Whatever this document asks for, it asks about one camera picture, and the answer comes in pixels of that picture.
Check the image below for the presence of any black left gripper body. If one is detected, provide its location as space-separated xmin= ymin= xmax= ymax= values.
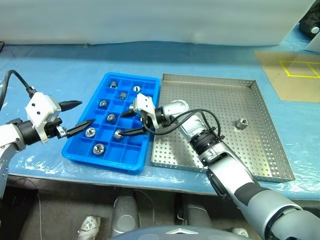
xmin=44 ymin=116 xmax=68 ymax=140

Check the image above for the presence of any blue-grey robot torso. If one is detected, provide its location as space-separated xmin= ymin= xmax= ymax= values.
xmin=109 ymin=224 xmax=254 ymax=240

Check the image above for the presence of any perforated metal tray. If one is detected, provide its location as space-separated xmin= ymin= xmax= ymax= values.
xmin=151 ymin=73 xmax=296 ymax=183

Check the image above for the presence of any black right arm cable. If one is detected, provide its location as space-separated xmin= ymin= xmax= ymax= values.
xmin=143 ymin=108 xmax=226 ymax=142

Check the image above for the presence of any blue compartment tray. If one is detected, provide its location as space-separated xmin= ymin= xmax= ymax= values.
xmin=61 ymin=71 xmax=161 ymax=175

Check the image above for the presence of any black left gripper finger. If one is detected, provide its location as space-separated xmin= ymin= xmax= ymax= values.
xmin=58 ymin=99 xmax=83 ymax=112
xmin=65 ymin=119 xmax=96 ymax=138

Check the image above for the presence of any metal nut on metal tray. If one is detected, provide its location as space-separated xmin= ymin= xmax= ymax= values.
xmin=236 ymin=117 xmax=249 ymax=130

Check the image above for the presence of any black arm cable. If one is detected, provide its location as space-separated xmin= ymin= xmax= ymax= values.
xmin=0 ymin=69 xmax=36 ymax=111
xmin=143 ymin=108 xmax=226 ymax=142

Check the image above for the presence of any white board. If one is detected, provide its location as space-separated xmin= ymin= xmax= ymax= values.
xmin=305 ymin=31 xmax=320 ymax=53

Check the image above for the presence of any white crumpled lump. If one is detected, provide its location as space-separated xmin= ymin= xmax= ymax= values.
xmin=78 ymin=214 xmax=103 ymax=238
xmin=230 ymin=227 xmax=250 ymax=239

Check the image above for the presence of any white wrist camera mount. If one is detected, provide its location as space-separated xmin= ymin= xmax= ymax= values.
xmin=24 ymin=91 xmax=62 ymax=145
xmin=131 ymin=93 xmax=158 ymax=129

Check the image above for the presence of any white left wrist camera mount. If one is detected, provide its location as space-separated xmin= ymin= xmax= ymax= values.
xmin=24 ymin=91 xmax=62 ymax=145

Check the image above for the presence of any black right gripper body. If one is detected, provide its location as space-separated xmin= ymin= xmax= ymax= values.
xmin=139 ymin=111 xmax=155 ymax=133

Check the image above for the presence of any grey rounded robot leg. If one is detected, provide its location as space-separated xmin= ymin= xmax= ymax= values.
xmin=180 ymin=195 xmax=214 ymax=229
xmin=111 ymin=195 xmax=140 ymax=238

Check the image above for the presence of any brown cardboard sheet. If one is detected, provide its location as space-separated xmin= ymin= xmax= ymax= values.
xmin=253 ymin=49 xmax=320 ymax=103

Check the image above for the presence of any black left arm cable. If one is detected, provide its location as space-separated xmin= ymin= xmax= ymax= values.
xmin=0 ymin=69 xmax=36 ymax=111

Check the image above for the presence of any white foam backdrop sheet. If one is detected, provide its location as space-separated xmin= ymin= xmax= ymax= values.
xmin=0 ymin=0 xmax=316 ymax=48

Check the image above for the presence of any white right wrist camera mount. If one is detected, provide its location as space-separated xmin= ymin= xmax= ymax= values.
xmin=131 ymin=93 xmax=158 ymax=129

